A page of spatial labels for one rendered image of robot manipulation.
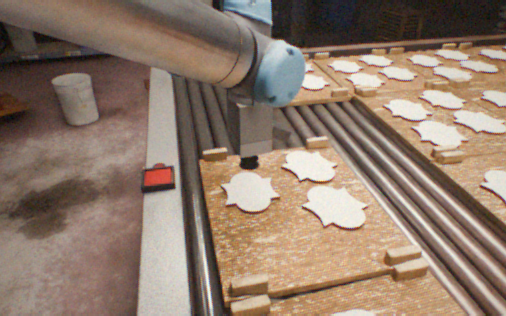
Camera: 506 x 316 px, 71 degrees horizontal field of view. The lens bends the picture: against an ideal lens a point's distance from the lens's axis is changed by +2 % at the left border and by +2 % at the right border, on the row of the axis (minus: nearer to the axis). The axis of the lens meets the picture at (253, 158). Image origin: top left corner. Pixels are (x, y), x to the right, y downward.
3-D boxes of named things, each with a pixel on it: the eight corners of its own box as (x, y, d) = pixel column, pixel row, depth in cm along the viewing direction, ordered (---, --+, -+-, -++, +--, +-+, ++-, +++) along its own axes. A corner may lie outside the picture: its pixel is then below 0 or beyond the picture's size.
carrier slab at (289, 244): (225, 308, 55) (224, 301, 54) (199, 164, 89) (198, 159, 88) (423, 267, 62) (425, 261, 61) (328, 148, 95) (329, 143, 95)
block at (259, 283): (231, 299, 55) (231, 288, 53) (229, 289, 56) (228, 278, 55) (268, 292, 56) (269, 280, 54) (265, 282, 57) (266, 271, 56)
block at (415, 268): (394, 283, 57) (398, 272, 56) (388, 274, 59) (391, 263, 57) (427, 276, 59) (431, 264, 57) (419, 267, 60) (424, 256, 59)
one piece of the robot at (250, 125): (302, 79, 61) (296, 159, 70) (282, 64, 68) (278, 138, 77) (236, 89, 57) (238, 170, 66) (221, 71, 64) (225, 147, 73)
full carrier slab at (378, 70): (351, 99, 123) (353, 87, 120) (311, 62, 156) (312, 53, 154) (442, 91, 129) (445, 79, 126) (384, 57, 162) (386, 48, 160)
